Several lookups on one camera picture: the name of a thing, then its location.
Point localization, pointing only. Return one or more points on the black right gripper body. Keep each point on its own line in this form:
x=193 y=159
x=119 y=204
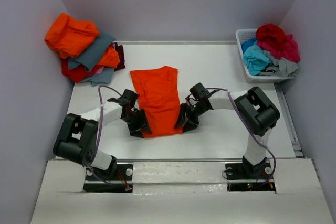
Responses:
x=192 y=113

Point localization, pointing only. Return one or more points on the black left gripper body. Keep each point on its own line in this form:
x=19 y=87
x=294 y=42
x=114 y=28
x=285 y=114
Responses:
x=136 y=120

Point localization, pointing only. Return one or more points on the orange t shirt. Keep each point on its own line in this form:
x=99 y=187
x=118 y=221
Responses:
x=159 y=98

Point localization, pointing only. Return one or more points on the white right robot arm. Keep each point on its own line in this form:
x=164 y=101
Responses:
x=255 y=110

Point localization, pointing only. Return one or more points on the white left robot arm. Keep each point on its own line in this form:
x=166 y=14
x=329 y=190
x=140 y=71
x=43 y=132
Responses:
x=79 y=136

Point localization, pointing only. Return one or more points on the dark maroon folded shirt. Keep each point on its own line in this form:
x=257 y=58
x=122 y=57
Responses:
x=119 y=49

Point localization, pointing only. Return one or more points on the pink folded shirt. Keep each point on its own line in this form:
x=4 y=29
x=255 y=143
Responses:
x=100 y=70

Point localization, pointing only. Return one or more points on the teal shirt in basket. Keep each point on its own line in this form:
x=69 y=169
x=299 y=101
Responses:
x=253 y=57

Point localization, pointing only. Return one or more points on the red folded shirt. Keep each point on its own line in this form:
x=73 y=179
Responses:
x=109 y=59

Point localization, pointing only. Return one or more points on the grey-blue folded shirt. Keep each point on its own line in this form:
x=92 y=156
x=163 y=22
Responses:
x=91 y=56

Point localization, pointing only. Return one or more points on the white plastic laundry basket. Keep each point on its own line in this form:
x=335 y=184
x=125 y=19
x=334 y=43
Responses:
x=243 y=35

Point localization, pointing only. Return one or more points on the grey shirt in basket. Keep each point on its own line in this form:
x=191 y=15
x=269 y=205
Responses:
x=281 y=67

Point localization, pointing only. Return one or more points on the red shirt in basket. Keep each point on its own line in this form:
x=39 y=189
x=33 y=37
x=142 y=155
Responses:
x=270 y=35

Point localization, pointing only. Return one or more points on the magenta shirt in basket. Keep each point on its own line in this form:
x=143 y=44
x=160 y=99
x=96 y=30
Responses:
x=289 y=52

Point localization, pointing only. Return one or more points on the orange folded shirt on pile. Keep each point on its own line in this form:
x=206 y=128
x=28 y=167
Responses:
x=70 y=37

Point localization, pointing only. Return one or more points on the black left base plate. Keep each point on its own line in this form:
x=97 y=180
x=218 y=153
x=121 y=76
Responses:
x=119 y=182

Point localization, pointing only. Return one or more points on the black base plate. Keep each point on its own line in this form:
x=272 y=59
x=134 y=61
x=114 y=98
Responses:
x=119 y=182
x=244 y=180

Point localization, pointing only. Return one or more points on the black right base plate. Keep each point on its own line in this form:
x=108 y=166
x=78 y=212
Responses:
x=244 y=180

